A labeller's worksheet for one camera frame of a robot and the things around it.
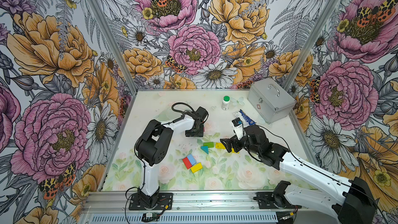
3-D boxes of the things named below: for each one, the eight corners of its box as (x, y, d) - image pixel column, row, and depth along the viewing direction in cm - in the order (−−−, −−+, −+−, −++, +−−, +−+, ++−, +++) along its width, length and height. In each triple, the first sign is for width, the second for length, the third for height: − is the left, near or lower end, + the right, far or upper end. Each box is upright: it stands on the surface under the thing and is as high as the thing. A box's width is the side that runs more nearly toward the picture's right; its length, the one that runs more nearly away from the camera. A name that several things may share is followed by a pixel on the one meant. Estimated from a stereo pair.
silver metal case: (267, 126, 104) (276, 110, 91) (245, 99, 119) (250, 82, 106) (287, 118, 108) (298, 101, 95) (263, 93, 124) (270, 76, 111)
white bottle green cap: (221, 110, 110) (222, 102, 104) (221, 103, 114) (222, 95, 108) (229, 110, 110) (230, 102, 104) (228, 103, 114) (229, 95, 108)
